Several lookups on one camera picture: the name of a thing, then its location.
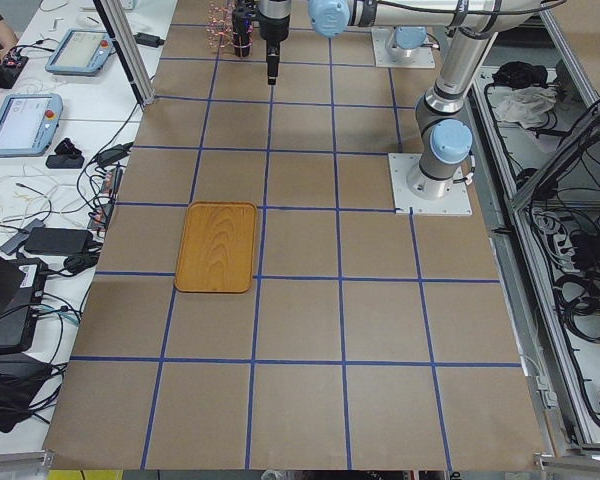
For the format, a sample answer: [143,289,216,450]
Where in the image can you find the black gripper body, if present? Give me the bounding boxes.
[257,0,291,63]

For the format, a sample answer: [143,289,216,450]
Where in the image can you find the dark wine bottle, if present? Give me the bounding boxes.
[231,0,256,58]

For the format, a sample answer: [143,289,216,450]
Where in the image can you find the wooden tray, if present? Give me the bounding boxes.
[174,202,257,294]

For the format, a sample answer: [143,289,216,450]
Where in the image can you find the black power adapter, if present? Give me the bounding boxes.
[134,32,165,48]

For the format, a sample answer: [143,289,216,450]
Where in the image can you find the far teach pendant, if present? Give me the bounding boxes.
[45,28,114,77]

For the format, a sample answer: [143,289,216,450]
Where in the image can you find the teach pendant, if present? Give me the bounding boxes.
[45,28,114,77]
[0,93,64,158]

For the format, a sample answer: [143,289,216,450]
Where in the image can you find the near teach pendant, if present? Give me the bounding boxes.
[0,93,64,158]

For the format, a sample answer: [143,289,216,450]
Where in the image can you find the white cloth bundle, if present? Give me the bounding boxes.
[494,86,557,129]

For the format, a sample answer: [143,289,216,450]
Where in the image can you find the black laptop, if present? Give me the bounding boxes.
[0,256,47,355]

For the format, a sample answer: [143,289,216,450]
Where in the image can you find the copper wire bottle basket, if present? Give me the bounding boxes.
[206,0,236,54]

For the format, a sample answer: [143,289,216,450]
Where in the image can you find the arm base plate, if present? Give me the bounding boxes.
[371,26,435,69]
[388,153,472,217]

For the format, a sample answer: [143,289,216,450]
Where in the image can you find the aluminium frame post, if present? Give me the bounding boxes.
[93,0,155,109]

